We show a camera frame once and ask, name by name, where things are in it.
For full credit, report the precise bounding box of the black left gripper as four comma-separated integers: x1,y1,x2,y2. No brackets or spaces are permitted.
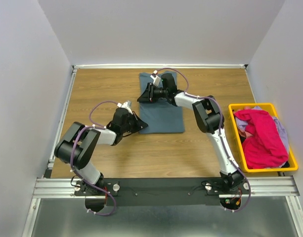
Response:
121,111,148,133

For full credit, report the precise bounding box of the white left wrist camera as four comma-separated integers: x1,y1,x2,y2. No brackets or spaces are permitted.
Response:
117,100,131,111

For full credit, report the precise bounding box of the aluminium table rail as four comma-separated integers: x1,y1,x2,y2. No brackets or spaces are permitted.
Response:
72,64,246,69
43,65,77,178

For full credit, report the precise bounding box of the aluminium front frame rail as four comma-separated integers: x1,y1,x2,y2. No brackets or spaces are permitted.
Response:
33,176,300,198

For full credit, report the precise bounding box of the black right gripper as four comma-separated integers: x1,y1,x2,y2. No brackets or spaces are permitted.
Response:
136,83,168,104

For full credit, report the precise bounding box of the aluminium left table rail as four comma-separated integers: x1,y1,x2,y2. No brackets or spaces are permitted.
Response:
43,65,77,178

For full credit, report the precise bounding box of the magenta t-shirt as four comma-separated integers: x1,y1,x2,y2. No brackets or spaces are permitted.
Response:
234,109,289,169

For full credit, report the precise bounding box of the black garment in bin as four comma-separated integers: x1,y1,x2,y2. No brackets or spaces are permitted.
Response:
281,161,290,168

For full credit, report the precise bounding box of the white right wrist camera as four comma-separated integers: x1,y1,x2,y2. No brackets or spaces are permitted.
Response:
150,70,161,86

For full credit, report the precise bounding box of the lavender t-shirt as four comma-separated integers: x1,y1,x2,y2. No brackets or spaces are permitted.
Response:
234,116,290,153

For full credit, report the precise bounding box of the aluminium back table rail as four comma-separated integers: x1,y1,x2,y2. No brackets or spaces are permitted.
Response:
72,64,246,69

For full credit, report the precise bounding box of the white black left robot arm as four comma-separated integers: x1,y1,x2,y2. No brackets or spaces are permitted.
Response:
54,108,148,195

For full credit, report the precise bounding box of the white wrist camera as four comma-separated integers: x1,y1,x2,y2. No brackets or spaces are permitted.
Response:
117,100,131,111
150,70,161,86

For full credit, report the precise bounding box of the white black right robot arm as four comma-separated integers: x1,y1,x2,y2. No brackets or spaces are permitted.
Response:
137,70,251,194

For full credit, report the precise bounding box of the teal blue t-shirt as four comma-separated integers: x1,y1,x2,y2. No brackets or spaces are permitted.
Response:
138,71,186,135

